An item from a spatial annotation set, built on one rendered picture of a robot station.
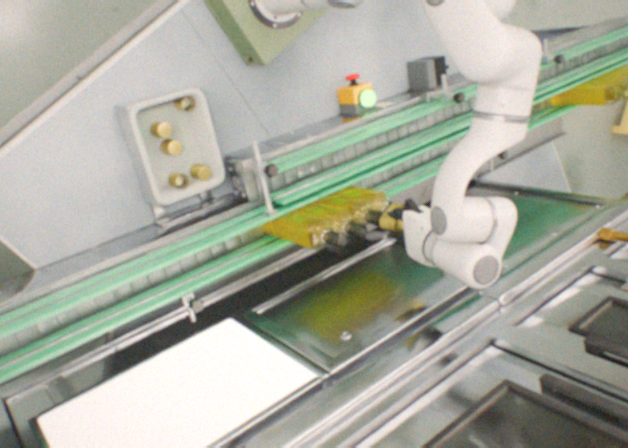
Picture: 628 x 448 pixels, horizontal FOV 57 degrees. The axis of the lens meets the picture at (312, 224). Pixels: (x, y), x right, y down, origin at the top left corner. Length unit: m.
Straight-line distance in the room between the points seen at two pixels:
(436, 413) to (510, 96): 0.50
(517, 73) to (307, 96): 0.77
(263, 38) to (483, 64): 0.66
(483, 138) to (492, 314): 0.38
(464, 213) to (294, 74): 0.76
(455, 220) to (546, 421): 0.32
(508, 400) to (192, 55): 0.97
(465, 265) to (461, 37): 0.35
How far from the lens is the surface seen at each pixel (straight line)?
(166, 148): 1.32
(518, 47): 0.89
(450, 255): 1.00
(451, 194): 0.91
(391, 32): 1.76
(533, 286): 1.25
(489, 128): 0.92
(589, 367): 1.03
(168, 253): 1.23
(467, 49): 0.88
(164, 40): 1.38
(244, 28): 1.37
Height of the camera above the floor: 2.02
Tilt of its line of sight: 52 degrees down
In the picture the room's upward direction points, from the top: 107 degrees clockwise
